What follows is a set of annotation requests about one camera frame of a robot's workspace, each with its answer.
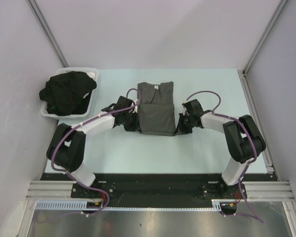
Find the aluminium front frame rail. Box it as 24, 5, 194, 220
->
25, 181, 295, 201

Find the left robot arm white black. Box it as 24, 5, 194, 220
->
46, 96, 140, 198

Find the white t shirt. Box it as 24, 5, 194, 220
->
83, 72, 97, 99

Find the aluminium corner post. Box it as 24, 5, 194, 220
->
242, 0, 290, 77
26, 0, 69, 67

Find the light blue cable duct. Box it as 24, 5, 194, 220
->
36, 200, 222, 212

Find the aluminium left corner post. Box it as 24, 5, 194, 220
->
26, 0, 69, 67

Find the black t shirt pile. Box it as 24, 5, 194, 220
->
39, 71, 96, 116

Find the aluminium right corner post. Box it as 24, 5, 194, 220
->
242, 0, 290, 77

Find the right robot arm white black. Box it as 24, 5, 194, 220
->
175, 99, 266, 198

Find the dark grey t shirt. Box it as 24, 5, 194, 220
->
138, 81, 176, 136

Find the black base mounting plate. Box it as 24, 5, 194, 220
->
40, 172, 278, 201

